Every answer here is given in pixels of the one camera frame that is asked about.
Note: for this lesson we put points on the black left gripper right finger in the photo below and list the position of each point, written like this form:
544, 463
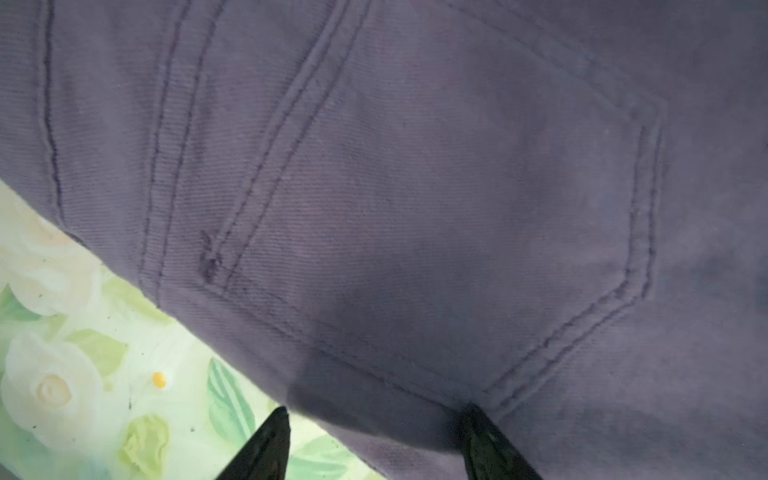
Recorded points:
487, 452

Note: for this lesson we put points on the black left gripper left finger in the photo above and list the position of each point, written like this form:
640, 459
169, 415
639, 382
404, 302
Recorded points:
265, 455

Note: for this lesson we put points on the purple trousers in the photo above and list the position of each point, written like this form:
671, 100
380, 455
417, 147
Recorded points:
388, 213

